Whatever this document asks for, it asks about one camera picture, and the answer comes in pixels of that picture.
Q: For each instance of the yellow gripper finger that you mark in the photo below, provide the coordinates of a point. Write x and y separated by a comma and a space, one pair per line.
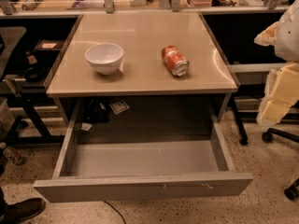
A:
281, 93
268, 36

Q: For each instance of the red coke can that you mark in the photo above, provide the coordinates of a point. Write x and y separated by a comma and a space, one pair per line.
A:
175, 62

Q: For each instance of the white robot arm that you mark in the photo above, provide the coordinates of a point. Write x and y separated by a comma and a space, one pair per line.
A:
287, 35

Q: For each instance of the grey cabinet with beige top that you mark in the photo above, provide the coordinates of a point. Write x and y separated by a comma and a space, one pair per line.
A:
142, 35

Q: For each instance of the open grey top drawer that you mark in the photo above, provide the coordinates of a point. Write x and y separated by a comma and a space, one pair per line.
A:
142, 157

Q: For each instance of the black office chair base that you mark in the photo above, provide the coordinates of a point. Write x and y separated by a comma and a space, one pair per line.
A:
268, 135

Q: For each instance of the black chair caster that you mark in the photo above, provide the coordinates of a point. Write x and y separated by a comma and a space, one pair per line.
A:
292, 192

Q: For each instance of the white bowl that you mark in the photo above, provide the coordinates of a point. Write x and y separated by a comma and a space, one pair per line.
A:
105, 58

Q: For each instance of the white paper tag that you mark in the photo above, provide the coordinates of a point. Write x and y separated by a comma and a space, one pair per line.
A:
118, 107

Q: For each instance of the plastic bottle on floor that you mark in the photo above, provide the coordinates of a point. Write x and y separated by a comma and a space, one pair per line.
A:
12, 154

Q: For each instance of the dark shoe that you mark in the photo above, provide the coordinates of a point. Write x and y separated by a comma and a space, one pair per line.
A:
18, 212

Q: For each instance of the black side table frame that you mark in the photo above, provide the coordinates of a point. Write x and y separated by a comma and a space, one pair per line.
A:
25, 99

